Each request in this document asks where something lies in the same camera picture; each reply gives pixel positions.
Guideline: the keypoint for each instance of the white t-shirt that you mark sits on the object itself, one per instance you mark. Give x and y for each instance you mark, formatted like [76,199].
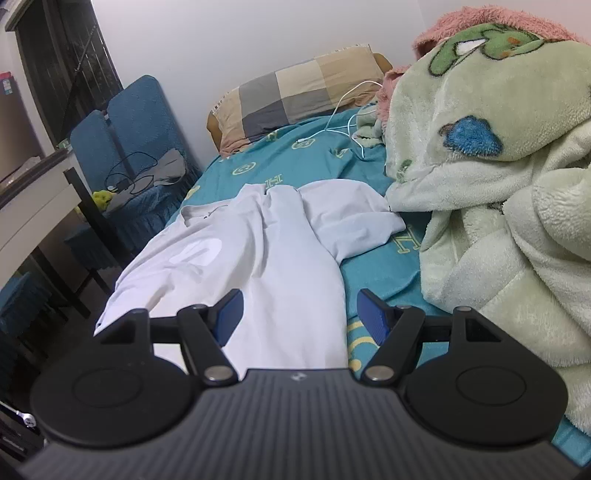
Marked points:
[258,258]

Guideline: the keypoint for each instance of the brown pillow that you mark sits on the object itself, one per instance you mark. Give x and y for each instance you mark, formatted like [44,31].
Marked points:
[213,131]

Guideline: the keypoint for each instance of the white desk with black frame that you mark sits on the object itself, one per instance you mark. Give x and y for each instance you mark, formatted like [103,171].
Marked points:
[32,207]

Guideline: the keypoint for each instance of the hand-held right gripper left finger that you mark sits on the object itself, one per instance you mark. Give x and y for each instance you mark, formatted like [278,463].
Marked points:
[229,310]

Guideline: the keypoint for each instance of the grey cloth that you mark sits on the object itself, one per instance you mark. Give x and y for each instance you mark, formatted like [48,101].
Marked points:
[171,161]

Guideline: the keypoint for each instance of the green fleece blanket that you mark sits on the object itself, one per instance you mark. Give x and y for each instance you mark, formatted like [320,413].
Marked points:
[485,207]

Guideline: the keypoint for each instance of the checkered pillow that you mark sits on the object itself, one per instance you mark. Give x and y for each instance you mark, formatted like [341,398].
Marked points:
[295,92]

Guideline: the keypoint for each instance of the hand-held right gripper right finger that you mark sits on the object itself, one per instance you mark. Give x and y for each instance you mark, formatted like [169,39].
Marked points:
[373,318]

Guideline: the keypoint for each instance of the brown glossy cabinet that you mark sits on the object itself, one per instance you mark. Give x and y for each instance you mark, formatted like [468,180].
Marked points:
[16,129]

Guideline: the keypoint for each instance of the blue covered chair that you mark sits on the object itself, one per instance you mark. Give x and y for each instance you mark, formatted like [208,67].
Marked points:
[138,115]

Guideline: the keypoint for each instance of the yellow-green plush toy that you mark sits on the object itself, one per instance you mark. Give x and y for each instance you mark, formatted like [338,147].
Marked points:
[102,198]

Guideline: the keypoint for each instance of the teal printed bed sheet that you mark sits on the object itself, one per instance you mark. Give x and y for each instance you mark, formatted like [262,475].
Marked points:
[295,161]

